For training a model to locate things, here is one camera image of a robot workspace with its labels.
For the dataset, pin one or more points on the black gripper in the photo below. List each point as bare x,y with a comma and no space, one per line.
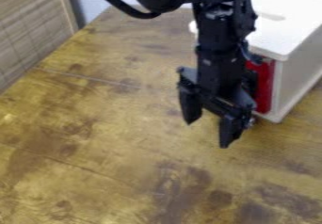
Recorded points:
214,86

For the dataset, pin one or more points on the red drawer front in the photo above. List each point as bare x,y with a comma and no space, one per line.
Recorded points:
264,84

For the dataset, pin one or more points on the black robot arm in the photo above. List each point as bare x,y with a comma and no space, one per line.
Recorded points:
225,22

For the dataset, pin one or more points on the white wooden box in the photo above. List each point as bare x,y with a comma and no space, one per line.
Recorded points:
288,37

